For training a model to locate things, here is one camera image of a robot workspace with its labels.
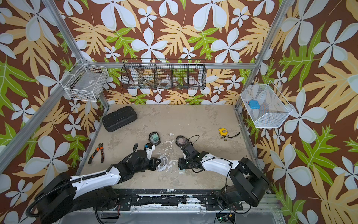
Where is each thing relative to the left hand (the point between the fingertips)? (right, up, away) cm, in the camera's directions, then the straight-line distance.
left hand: (162, 159), depth 83 cm
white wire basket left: (-48, +47, +1) cm, 67 cm away
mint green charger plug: (-7, +11, +15) cm, 20 cm away
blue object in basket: (+58, +33, +3) cm, 67 cm away
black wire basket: (0, +56, +13) cm, 58 cm away
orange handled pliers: (-45, +5, +12) cm, 47 cm away
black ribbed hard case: (-32, +27, +23) cm, 47 cm away
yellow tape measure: (+43, +15, +18) cm, 49 cm away
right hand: (+10, -4, +4) cm, 12 cm away
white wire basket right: (+62, +26, -5) cm, 68 cm away
